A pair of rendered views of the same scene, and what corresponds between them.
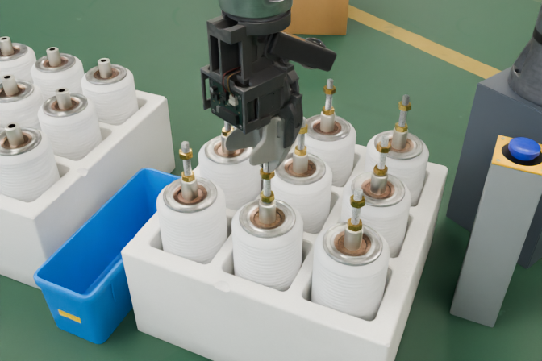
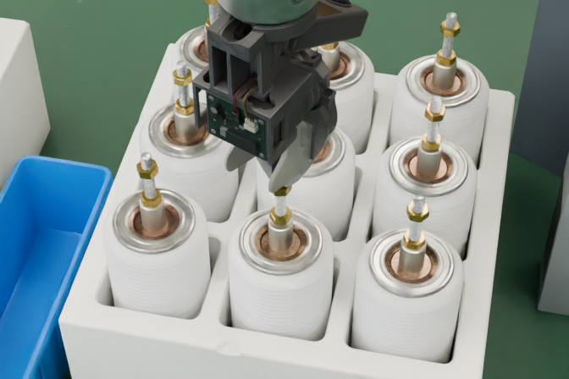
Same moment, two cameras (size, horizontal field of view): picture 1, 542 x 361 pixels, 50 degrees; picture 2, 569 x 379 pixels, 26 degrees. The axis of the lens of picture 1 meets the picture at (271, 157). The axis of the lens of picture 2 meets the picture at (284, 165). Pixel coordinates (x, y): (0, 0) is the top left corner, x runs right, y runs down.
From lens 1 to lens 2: 0.38 m
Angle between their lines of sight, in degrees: 14
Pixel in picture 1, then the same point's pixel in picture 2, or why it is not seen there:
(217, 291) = (221, 356)
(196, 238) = (175, 284)
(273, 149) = (296, 162)
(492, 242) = not seen: outside the picture
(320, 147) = not seen: hidden behind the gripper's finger
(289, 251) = (321, 285)
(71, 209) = not seen: outside the picture
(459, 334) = (555, 338)
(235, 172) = (207, 167)
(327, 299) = (384, 343)
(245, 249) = (258, 293)
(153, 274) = (114, 345)
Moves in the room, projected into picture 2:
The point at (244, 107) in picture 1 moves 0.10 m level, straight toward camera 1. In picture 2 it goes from (270, 134) to (308, 238)
